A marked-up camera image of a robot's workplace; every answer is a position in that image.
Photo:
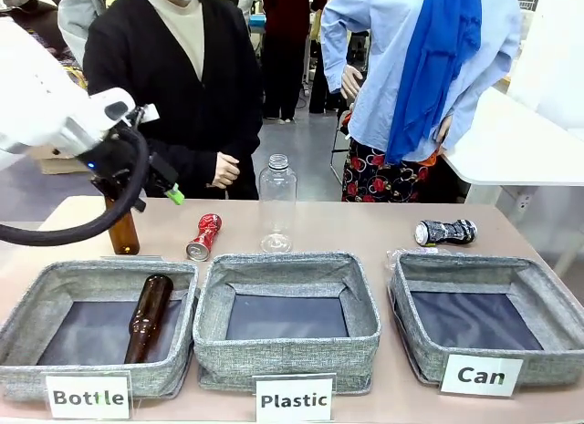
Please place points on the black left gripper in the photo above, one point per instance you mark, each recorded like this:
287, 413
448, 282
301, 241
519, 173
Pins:
111, 162

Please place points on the brown glass bottle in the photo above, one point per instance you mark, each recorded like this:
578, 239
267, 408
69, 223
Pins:
123, 237
148, 314

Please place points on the crushed red can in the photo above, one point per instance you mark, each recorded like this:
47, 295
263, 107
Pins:
204, 237

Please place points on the clear plastic bottle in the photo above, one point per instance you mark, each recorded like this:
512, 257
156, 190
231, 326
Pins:
277, 191

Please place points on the clear plastic wrap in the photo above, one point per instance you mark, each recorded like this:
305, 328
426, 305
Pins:
392, 260

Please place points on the crushed black can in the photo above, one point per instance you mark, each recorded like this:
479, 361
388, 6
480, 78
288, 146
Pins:
445, 232

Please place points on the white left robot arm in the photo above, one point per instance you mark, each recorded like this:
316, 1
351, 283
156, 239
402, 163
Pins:
36, 100

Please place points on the grey fabric basket plastic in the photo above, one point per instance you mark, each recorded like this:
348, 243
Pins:
283, 355

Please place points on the grey fabric basket bottle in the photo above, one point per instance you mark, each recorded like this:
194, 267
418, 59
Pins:
27, 374

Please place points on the grey fabric basket can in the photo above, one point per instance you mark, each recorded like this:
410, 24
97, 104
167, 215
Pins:
410, 323

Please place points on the white Can label sign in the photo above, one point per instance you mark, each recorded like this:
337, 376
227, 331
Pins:
481, 376

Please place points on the person's left hand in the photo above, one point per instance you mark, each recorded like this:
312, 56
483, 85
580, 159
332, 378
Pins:
225, 170

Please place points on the cardboard box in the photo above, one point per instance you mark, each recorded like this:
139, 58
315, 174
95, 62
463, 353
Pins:
55, 164

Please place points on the person in black cardigan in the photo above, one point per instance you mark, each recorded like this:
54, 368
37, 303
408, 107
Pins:
159, 86

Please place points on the person in grey jacket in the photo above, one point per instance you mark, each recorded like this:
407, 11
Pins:
77, 18

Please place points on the person in dark red top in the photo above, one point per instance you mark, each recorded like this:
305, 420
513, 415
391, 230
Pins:
283, 41

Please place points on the white Bottle label sign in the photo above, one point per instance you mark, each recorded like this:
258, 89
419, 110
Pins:
89, 396

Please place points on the mannequin right hand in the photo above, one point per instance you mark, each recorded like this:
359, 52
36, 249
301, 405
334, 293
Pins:
350, 83

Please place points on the mannequin hand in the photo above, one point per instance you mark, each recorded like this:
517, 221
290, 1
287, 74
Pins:
350, 83
443, 130

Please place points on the black floral skirt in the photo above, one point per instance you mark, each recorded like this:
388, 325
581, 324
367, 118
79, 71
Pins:
378, 178

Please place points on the light blue mannequin shirt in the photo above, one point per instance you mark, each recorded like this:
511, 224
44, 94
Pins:
365, 54

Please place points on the white Plastic label sign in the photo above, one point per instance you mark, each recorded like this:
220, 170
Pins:
294, 400

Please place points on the mannequin left hand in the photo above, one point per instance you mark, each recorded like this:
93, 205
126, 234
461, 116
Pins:
443, 130

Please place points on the blue scarf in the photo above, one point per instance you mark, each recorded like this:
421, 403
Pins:
433, 54

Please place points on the white table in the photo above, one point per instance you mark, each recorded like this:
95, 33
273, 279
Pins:
511, 141

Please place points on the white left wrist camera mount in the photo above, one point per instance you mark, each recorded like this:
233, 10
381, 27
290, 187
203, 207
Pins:
148, 113

